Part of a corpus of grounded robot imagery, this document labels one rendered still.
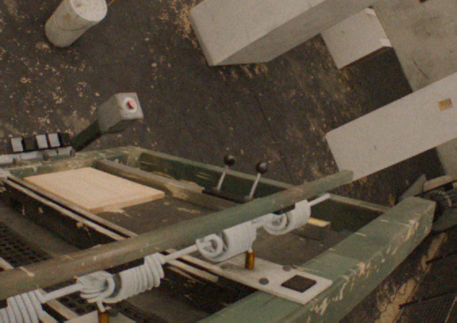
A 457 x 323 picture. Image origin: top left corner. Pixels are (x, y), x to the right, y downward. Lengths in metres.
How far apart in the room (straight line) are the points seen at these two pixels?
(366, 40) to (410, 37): 3.23
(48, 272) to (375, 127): 4.82
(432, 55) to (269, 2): 5.89
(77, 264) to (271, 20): 3.52
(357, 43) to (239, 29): 2.65
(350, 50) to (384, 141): 1.71
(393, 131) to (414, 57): 4.53
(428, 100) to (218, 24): 2.18
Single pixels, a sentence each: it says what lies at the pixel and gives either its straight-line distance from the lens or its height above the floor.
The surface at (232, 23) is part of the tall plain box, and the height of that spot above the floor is 0.40.
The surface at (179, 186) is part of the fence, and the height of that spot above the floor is 1.28.
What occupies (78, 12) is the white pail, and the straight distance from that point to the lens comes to 3.07.
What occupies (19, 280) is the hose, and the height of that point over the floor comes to 1.97.
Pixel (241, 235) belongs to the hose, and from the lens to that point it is 0.77.
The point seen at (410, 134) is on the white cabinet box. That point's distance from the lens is 5.07.
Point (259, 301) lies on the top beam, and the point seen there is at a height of 1.90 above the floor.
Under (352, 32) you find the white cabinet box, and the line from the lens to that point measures 6.46.
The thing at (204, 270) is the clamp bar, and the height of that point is 1.73.
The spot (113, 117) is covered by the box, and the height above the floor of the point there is 0.87.
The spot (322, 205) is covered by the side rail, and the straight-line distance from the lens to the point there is 1.62.
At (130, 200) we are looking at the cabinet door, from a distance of 1.53.
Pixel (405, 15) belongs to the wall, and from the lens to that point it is 9.58.
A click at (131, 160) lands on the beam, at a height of 0.89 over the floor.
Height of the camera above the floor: 2.40
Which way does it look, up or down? 37 degrees down
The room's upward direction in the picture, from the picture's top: 64 degrees clockwise
